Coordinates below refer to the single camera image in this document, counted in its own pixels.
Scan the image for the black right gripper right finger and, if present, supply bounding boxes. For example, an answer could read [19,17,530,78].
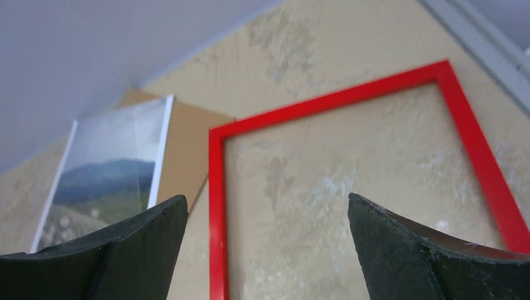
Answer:
[347,193,529,299]

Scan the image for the brown cardboard backing board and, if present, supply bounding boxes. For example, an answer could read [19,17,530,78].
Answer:
[117,88,235,214]

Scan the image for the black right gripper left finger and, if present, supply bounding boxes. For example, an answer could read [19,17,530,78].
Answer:
[1,195,188,299]

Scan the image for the landscape photo print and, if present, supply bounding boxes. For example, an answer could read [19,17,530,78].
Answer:
[30,95,175,254]

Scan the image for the aluminium rail right side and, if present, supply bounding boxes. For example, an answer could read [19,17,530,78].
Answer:
[419,1,529,115]

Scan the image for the red wooden picture frame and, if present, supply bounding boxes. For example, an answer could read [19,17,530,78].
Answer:
[209,60,529,299]

